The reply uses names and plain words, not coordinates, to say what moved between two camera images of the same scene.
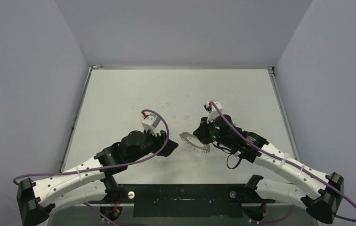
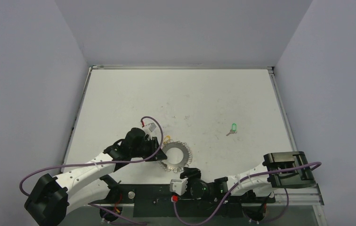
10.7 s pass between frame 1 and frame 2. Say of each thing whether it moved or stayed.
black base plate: stayed
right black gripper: moved
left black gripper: stayed
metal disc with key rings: moved
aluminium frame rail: stayed
